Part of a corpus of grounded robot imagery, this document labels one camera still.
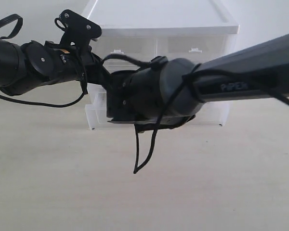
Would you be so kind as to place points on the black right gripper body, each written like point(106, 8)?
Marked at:
point(139, 97)

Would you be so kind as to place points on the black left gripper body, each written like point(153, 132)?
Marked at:
point(69, 65)

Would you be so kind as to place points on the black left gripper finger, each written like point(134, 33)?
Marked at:
point(96, 59)
point(97, 74)

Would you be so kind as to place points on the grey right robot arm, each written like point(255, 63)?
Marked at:
point(261, 71)

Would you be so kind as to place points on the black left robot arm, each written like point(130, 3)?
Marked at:
point(32, 65)

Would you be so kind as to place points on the white plastic drawer cabinet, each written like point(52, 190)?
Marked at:
point(162, 18)

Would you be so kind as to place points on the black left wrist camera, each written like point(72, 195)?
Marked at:
point(77, 29)

